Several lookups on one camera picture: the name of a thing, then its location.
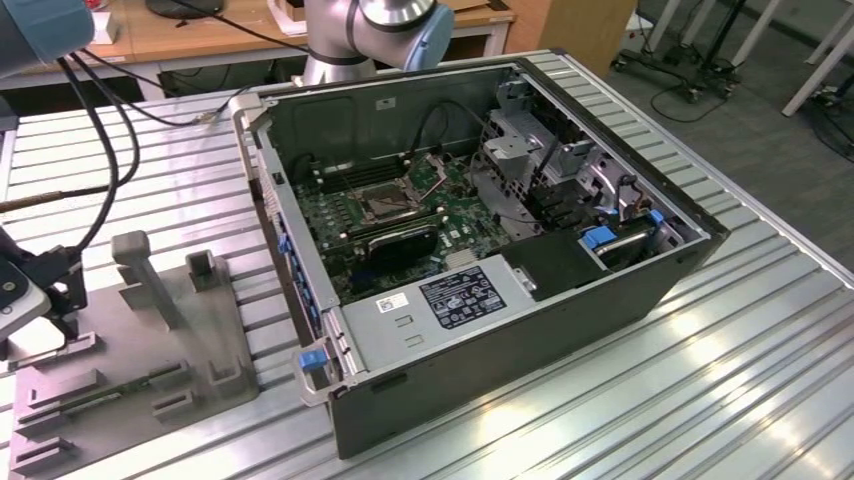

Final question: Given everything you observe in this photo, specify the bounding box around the brown wooden cabinet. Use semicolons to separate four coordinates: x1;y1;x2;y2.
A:
537;0;642;79

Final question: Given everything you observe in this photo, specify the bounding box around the grey metal drive cage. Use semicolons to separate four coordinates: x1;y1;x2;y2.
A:
479;107;595;231

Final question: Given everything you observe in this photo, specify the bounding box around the blue expansion card retainer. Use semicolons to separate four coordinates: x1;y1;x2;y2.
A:
273;219;319;326

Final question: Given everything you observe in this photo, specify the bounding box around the white paper box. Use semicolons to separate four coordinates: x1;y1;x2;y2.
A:
266;0;314;37

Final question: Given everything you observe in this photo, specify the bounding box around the black wrist cable bracket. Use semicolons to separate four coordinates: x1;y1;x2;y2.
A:
0;229;90;289

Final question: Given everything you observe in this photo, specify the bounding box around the black PC case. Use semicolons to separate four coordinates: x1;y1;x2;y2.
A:
229;53;730;460

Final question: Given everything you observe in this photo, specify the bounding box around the metal socket cover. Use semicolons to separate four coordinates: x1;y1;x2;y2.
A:
402;164;450;202

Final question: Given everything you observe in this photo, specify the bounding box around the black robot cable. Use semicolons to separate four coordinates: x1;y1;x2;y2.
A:
0;49;142;214
56;52;122;251

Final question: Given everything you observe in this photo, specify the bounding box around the white table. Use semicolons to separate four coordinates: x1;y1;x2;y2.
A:
780;0;854;119

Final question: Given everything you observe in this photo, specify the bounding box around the grey parts rack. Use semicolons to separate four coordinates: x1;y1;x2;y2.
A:
10;230;262;476

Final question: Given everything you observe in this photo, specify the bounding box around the black monitor stand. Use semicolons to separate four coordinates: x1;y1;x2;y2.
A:
144;0;227;20

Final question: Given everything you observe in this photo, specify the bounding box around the black plastic shroud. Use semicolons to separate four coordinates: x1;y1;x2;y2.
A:
499;232;610;301

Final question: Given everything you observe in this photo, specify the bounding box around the black RAM slot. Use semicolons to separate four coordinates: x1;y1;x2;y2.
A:
337;218;442;240
313;160;407;181
339;223;442;246
318;167;410;187

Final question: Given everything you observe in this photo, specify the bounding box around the black cable with plug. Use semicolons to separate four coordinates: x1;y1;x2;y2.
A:
70;47;221;126

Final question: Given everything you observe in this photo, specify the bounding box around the wooden desk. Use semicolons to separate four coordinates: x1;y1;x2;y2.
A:
0;0;519;99

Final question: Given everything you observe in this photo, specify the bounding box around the black cable inside case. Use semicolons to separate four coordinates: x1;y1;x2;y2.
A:
407;101;483;154

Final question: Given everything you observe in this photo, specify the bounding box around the silver power supply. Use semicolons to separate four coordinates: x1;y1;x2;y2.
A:
330;252;539;376

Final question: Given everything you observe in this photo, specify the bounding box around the white labelled box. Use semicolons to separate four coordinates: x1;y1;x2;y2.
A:
86;9;126;45

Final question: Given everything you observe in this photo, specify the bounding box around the green motherboard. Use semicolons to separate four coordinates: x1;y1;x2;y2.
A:
293;152;510;306

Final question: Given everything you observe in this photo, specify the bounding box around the blue disk carrier handle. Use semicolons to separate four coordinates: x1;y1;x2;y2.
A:
578;225;617;252

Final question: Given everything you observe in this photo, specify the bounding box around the CPU socket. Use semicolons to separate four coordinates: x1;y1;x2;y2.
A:
355;182;430;227

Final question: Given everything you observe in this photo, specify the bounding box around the disk bay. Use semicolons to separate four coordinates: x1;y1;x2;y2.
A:
579;209;702;274

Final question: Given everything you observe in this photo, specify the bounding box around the pale grey camera box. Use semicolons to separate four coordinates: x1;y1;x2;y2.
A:
0;259;54;347

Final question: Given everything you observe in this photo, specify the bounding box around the black wheeled stand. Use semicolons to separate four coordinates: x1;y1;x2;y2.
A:
612;0;746;104

